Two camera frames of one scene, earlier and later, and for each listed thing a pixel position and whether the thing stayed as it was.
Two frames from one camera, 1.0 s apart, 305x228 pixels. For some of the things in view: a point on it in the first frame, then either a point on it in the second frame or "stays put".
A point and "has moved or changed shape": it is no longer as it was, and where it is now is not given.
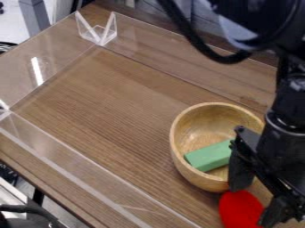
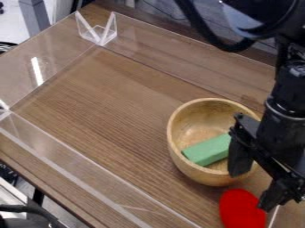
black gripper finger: x=281 y=209 → x=280 y=192
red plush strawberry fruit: x=241 y=209 stays put
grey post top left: x=36 y=16 stays put
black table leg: x=37 y=196 stays put
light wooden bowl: x=205 y=125 has moved or changed shape
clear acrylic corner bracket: x=96 y=34 stays put
